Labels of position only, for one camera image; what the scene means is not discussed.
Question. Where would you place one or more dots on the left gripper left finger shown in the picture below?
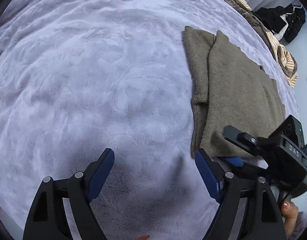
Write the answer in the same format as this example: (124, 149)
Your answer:
(47, 218)

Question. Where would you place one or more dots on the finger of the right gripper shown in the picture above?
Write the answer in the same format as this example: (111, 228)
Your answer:
(234, 161)
(242, 140)

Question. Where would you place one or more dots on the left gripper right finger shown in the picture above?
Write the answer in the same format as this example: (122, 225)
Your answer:
(247, 206)

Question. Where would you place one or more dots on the olive brown knit sweater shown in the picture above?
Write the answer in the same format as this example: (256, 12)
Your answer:
(229, 89)

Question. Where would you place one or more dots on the striped beige brown clothes pile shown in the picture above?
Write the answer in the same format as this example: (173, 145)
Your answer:
(280, 54)

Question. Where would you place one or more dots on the person's right hand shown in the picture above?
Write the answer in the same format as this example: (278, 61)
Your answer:
(290, 211)

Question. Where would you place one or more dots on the black jacket on floor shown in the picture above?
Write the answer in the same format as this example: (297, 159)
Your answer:
(284, 22)

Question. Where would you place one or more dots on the lavender plush bed blanket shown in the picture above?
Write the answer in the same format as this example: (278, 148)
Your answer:
(78, 76)

